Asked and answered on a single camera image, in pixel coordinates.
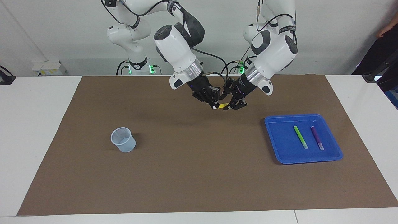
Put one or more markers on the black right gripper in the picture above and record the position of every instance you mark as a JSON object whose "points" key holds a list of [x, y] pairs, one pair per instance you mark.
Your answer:
{"points": [[200, 85]]}

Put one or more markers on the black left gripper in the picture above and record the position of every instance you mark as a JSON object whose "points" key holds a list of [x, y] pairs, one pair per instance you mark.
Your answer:
{"points": [[244, 87]]}

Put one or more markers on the yellow pen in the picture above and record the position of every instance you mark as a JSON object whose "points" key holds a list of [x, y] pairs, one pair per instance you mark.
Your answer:
{"points": [[222, 106]]}

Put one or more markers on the green pen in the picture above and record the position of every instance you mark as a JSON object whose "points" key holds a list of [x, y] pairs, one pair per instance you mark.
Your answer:
{"points": [[300, 137]]}

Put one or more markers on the purple pen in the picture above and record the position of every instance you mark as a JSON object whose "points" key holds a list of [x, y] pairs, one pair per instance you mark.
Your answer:
{"points": [[317, 138]]}

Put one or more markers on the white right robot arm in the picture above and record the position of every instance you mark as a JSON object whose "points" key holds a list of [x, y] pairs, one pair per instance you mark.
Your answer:
{"points": [[175, 46]]}

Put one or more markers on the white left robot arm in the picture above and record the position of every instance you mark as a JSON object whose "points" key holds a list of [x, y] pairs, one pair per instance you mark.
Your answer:
{"points": [[273, 53]]}

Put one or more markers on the bystander bare forearm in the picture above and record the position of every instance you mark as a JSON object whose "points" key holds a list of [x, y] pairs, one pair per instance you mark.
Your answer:
{"points": [[392, 27]]}

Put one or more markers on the blue plastic tray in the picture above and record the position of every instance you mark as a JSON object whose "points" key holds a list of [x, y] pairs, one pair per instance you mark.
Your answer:
{"points": [[283, 143]]}

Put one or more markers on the bystander bare hand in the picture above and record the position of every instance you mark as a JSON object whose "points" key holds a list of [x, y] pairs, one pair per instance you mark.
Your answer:
{"points": [[381, 33]]}

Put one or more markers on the brown table mat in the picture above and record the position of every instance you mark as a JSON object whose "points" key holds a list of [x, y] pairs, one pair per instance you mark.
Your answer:
{"points": [[199, 155]]}

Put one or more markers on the translucent plastic cup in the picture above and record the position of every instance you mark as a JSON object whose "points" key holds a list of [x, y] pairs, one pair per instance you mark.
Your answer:
{"points": [[124, 141]]}

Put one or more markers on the black stand pole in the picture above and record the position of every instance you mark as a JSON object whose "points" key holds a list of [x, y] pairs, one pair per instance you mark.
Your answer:
{"points": [[377, 73]]}

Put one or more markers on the bystander black clothing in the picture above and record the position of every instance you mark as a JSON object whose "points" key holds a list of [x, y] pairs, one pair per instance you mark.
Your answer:
{"points": [[377, 53]]}

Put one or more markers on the blue crate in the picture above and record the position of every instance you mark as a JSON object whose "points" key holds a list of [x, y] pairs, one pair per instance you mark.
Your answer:
{"points": [[393, 98]]}

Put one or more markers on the white power socket box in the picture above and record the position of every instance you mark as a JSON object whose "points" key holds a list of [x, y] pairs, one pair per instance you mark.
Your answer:
{"points": [[46, 68]]}

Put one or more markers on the black desk clamp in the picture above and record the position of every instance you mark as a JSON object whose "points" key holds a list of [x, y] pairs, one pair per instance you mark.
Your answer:
{"points": [[6, 79]]}

